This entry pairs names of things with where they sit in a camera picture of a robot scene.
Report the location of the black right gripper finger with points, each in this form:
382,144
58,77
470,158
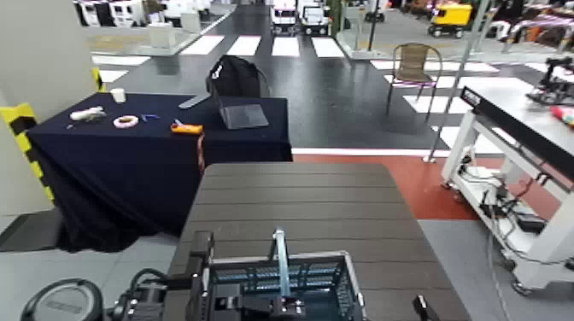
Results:
424,309

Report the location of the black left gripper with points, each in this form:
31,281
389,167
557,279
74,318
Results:
202,269

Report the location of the black clamped robot arm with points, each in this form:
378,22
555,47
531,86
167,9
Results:
554,85

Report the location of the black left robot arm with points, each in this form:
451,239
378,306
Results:
143,301

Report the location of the brown slatted table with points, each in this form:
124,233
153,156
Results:
305,201

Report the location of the black tablecloth covered table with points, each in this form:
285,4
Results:
134,170

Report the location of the dark open laptop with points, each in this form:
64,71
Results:
244,115

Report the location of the white workbench black edge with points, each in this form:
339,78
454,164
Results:
515,134

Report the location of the orange hand tool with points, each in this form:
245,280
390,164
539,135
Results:
186,129

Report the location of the grey round disc black rim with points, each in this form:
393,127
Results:
63,304

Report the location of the grey flat slab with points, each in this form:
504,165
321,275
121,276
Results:
193,101

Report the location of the small blue tool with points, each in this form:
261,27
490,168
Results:
148,116

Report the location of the slanted metal pole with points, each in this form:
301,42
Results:
457,80

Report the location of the black bag on chair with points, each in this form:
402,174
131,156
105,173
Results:
235,76

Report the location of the red soft item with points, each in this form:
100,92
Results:
564,114

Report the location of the brown wicker metal chair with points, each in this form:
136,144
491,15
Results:
412,63

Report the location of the white paper cup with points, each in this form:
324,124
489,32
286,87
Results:
118,95

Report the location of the white toy figure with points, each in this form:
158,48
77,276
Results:
87,114

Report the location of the yellow black corner guard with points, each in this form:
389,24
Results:
97,78
20,130

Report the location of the dark street pole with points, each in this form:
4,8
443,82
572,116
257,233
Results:
373,22

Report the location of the yellow vehicle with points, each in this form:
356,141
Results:
450,17

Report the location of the white delivery vehicle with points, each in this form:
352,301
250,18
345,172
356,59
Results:
314,19
283,15

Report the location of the white block bollard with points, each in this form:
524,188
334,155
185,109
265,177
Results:
161,35
190,20

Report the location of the white kiosk machine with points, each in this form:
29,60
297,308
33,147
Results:
126,12
89,12

